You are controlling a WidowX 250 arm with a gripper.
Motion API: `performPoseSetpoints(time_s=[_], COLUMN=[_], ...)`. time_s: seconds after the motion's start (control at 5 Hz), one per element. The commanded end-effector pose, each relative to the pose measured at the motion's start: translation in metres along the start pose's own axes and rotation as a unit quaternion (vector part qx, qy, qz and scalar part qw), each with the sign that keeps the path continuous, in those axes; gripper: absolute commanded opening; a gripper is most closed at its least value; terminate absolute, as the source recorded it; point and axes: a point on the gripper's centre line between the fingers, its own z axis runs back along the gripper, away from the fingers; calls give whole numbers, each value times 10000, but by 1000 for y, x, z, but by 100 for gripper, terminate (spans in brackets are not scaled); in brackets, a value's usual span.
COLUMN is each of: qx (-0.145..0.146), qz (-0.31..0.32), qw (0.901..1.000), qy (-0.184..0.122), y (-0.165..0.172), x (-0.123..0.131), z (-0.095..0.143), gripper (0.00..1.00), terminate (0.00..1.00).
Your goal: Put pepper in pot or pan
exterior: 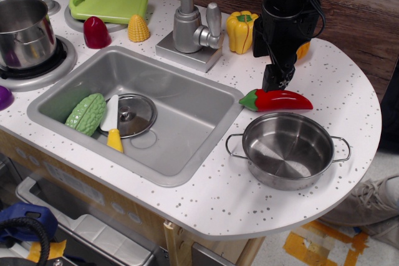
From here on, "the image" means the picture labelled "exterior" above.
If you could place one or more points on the yellow toy corn piece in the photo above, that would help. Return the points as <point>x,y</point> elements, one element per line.
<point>137,29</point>

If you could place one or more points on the dark red toy vegetable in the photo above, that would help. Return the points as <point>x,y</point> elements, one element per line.
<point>96,34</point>

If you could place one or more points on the red toy chili pepper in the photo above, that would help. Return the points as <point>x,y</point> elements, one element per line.
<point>260,101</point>

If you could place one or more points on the green toy cutting board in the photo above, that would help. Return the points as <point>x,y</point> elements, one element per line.
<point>124,2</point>

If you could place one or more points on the orange toy fruit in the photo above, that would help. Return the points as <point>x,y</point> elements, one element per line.
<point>303,50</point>

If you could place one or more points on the grey stove burner front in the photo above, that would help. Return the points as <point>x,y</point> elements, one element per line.
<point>52,76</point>

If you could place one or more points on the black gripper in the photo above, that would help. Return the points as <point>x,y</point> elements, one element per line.
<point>279,34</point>

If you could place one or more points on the green toy bitter gourd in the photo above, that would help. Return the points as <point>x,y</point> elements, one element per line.
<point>87,114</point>

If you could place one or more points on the blue clamp handle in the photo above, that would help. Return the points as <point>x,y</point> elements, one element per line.
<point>27,222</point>

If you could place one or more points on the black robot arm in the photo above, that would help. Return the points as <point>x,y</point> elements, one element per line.
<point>317,14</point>

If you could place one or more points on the grey stove knob small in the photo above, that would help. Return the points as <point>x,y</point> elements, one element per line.
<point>53,7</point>

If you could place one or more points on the grey sneaker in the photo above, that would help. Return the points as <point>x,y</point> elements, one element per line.
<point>372,206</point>

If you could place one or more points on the tall steel pot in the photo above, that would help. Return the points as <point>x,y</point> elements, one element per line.
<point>27,37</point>

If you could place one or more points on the grey round burner plate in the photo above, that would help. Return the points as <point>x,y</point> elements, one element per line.
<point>118,26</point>

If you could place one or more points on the steel and glass pot lid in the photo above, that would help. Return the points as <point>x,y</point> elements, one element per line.
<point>136,114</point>

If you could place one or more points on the shallow steel pan with handles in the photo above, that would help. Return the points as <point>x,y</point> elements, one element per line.
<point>287,151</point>

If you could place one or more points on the yellow toy bell pepper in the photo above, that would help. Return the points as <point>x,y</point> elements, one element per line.
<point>239,27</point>

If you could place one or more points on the grey toy sink basin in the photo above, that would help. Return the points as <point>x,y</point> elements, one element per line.
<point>193,113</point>

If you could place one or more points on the grey toy faucet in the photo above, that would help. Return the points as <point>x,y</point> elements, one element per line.
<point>192,43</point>

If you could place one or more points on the purple toy eggplant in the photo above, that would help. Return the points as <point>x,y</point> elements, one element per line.
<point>6,98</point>

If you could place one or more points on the wooden toy kitchen cabinet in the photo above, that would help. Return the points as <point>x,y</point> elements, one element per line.
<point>110,222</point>

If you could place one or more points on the white toy knife yellow handle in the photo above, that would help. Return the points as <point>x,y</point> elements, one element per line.
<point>109,124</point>

